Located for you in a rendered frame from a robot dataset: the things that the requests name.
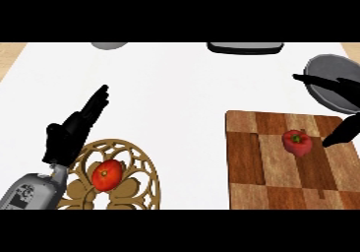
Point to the grey round object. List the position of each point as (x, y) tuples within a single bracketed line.
[(110, 45)]

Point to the red tomato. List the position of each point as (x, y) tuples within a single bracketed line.
[(107, 175)]

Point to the black and grey appliance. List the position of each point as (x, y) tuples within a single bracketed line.
[(246, 48)]

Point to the red bell pepper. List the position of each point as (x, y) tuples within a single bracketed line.
[(298, 143)]

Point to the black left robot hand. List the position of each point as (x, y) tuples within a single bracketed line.
[(72, 131)]

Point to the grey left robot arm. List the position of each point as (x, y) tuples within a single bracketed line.
[(33, 193)]

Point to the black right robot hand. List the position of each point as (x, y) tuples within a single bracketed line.
[(348, 88)]

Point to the grey round pan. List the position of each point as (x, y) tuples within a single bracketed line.
[(333, 72)]

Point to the wooden checkered cutting board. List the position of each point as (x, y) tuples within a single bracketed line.
[(286, 170)]

